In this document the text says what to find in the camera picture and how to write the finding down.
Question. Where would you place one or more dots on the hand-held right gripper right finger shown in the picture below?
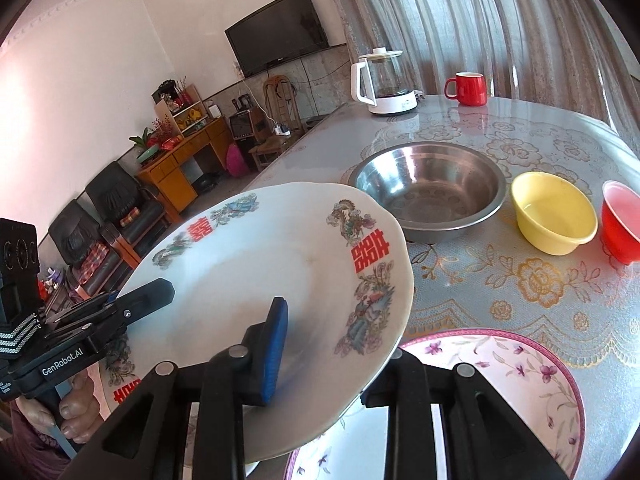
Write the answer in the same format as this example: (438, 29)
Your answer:
(405, 385)

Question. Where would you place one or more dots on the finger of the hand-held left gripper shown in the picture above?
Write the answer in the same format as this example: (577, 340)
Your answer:
(145, 297)

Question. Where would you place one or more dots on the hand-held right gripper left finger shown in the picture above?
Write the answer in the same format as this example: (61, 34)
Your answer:
(275, 350)

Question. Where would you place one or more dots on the red plastic bowl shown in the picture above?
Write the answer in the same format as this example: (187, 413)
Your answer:
(622, 225)

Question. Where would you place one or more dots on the person's left hand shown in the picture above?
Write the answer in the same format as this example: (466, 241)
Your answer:
(82, 405)

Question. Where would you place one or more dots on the plaid cushion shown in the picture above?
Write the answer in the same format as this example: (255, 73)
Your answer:
(95, 262)
(132, 216)

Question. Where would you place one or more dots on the floral plate with pink rim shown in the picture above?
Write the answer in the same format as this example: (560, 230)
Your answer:
(500, 360)

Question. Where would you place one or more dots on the black leather armchair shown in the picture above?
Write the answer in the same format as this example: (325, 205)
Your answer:
(70, 230)
(115, 190)

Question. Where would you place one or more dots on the orange wooden cabinet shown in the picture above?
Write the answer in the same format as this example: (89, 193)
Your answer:
(165, 170)

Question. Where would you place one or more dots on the lace floral tablecloth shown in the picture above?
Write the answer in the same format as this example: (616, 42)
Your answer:
(500, 285)

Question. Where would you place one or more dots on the potted green plant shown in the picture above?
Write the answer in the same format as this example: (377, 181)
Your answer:
(145, 147)

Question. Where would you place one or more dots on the pink bag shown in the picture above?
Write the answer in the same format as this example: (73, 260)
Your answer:
(235, 160)

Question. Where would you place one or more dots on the stainless steel bowl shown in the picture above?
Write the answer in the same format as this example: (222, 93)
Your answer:
(430, 195)

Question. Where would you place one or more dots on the small open shelf box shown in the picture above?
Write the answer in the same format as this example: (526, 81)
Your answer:
(187, 110)

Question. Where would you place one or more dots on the small black box television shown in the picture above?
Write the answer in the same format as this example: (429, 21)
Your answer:
(242, 125)

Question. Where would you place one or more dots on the white power strip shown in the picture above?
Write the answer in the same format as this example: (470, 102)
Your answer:
(281, 131)

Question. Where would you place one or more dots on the yellow plastic bowl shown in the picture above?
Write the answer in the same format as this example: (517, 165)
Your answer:
(550, 210)

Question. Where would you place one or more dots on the wooden chair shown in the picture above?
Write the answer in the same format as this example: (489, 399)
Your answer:
(277, 105)

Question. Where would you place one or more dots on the white glass electric kettle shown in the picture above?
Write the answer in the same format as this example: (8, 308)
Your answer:
(395, 102)

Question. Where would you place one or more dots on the black flat-screen television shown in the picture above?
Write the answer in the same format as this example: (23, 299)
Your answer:
(275, 35)

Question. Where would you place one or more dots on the red mug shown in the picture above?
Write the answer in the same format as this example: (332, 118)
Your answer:
(470, 90)

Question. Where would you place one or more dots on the grey lace curtain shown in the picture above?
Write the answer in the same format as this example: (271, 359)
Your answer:
(450, 10)

